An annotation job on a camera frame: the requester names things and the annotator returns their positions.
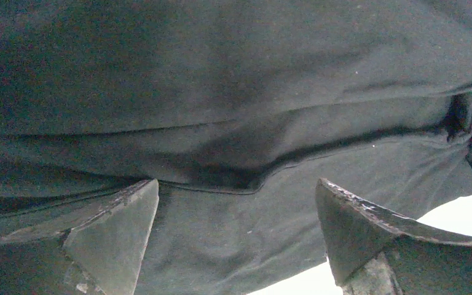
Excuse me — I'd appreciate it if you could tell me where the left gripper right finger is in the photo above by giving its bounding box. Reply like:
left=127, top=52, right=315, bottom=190
left=315, top=179, right=472, bottom=294

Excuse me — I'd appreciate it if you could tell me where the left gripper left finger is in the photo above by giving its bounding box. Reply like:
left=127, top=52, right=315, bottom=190
left=0, top=180, right=159, bottom=294

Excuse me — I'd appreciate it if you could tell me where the black t shirt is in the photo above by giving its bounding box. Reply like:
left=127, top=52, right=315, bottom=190
left=0, top=1, right=472, bottom=294

